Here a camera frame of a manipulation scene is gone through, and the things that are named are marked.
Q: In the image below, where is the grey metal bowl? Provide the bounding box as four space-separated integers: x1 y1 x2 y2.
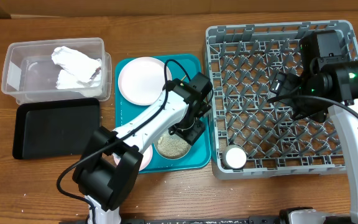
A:
153 132 193 161

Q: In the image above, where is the pile of white rice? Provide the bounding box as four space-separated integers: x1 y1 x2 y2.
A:
156 133 191 159

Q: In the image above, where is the small pale pink plate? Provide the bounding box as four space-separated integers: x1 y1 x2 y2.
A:
113 145 153 171

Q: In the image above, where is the white paper cup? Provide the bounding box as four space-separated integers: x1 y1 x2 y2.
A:
222 145 247 169

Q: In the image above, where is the large pale pink plate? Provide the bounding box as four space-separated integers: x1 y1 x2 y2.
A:
117 57 165 106

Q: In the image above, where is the white paper napkin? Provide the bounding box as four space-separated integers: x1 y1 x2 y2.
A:
51 46 103 98

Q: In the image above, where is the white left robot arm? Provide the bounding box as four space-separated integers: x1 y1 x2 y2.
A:
57 72 214 223

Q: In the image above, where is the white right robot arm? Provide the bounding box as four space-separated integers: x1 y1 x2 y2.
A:
267 30 358 223

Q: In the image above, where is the clear plastic waste bin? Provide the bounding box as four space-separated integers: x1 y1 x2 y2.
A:
1 37 112 105

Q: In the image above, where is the grey plastic dish rack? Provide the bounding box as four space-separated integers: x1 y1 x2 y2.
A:
204 20 358 179

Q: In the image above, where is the teal plastic serving tray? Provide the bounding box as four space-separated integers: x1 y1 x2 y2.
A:
114 54 212 174

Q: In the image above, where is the black plastic tray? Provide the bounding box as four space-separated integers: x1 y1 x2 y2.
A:
12 98 100 159

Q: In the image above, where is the black rail at table edge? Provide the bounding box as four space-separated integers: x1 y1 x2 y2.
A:
59 207 354 224

